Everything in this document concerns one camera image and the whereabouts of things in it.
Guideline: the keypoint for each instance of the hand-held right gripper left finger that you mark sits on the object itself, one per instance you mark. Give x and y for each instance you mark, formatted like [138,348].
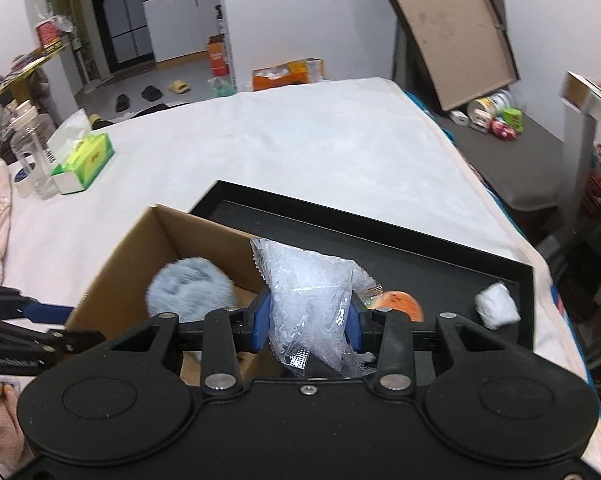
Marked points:
[261,322]

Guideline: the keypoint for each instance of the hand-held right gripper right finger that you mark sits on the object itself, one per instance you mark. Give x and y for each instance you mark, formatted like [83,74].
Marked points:
[356,327]

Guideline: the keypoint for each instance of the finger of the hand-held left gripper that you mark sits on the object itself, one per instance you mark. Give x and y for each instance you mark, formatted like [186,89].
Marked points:
[45,312]
[25,347]

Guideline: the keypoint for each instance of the burger plush toy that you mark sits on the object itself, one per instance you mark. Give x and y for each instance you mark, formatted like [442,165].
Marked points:
[403,305]

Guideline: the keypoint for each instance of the clear bubble wrap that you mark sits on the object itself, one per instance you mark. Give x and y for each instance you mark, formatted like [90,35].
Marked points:
[310,285]

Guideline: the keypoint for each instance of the grey-blue fluffy plush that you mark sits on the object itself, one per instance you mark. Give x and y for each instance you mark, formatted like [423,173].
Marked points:
[190,285]

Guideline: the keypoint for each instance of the black tray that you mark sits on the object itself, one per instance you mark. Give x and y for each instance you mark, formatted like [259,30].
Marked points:
[430,270]

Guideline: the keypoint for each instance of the brown cardboard box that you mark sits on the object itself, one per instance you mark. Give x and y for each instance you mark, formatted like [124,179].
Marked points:
[125,255]

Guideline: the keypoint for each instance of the white tissue ball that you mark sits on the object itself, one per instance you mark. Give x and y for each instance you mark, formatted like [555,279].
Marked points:
[498,306]

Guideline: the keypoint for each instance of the green tissue box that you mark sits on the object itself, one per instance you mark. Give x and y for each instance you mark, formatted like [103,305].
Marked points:
[83,157]

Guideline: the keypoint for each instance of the clear plastic bottle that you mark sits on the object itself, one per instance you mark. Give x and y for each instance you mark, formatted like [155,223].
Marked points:
[33,145]

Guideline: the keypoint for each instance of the grey bench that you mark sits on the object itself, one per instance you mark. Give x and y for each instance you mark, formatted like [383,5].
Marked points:
[510,170]

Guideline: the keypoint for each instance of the black slipper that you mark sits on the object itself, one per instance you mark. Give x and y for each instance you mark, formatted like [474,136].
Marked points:
[152,92]
[123,103]

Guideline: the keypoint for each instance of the white paper roll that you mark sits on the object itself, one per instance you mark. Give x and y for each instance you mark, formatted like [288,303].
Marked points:
[459,117]

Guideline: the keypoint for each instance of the green plastic bag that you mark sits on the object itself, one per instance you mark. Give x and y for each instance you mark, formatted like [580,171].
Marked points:
[223,88]

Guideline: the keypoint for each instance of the cluttered yellow-edged shelf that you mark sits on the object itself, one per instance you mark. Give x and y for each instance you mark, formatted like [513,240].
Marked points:
[15,72]

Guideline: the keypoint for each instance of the red toy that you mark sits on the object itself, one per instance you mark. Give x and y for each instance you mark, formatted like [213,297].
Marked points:
[503,131]

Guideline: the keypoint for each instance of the orange paper bag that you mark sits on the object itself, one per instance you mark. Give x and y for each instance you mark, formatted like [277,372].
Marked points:
[285,76]

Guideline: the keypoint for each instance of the yellow slipper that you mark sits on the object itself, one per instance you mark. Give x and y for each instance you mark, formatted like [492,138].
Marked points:
[179,86]

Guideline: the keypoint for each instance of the white tin can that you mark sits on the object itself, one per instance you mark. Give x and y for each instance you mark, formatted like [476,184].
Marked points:
[490,105]

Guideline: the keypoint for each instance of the green cup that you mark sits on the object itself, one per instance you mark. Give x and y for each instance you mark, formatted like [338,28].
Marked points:
[514,118]

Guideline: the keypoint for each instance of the orange cardboard box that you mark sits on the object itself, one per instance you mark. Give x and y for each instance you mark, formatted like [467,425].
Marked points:
[218,57]

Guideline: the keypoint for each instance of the red snack container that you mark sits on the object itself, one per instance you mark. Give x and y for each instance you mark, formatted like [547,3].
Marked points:
[48,34]

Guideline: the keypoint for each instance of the black framed glass door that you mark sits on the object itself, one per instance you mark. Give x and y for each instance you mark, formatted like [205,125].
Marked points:
[123,15]

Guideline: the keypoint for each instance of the white cabinet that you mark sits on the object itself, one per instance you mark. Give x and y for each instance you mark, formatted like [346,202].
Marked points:
[180,25]

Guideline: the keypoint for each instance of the white desk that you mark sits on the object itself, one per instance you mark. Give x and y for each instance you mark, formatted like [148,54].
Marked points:
[585,97]

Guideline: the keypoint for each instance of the brown board with black frame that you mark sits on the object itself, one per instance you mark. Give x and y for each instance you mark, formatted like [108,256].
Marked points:
[445,30]

